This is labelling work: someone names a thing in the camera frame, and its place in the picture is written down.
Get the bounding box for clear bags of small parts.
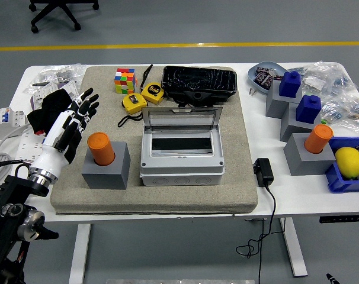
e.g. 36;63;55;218
23;63;87;95

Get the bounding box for orange cylindrical battery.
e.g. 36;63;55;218
86;131;116;166
303;124;334;154

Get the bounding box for clear bags of electronic parts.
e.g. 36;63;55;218
291;61;359;137

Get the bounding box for black adapter cord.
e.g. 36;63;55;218
236;185;277;284

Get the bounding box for black table control panel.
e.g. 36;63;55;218
319;214;359;224

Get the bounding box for blue-grey shallow bowl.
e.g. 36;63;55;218
247;61;289;95

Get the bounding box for black office chair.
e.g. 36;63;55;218
28;0;100;34

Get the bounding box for grey block with round hole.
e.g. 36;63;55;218
81;141;130;191
283;133;337;176

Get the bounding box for beige fabric mat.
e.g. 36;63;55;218
50;65;259;215

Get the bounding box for grey plastic junction box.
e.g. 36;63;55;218
139;128;226;186

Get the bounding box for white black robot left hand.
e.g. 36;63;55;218
30;87;100;180

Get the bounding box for black cracked plastic case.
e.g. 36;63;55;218
161;65;238;109

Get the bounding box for blue plastic bin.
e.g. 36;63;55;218
325;136;359;194

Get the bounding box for yellow lemon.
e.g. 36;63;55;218
334;147;359;179

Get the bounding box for black power adapter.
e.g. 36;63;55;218
253;157;275;188

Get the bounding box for black cloth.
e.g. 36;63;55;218
27;89;75;136

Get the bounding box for colourful puzzle cube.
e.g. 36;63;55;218
114;67;138;95

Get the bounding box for yellow tape measure orange label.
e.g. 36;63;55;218
117;92;149;128

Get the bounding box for white table leg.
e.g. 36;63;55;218
278;218;309;278
68;224;92;284

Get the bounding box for white circuit breaker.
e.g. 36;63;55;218
0;106;29;140

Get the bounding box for grey square holder block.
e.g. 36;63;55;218
280;102;322;142
265;79;303;119

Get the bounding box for blue bottle-shaped block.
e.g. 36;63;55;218
295;95;322;124
278;70;302;98

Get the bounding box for yellow tape measure black label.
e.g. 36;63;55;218
140;63;165;105

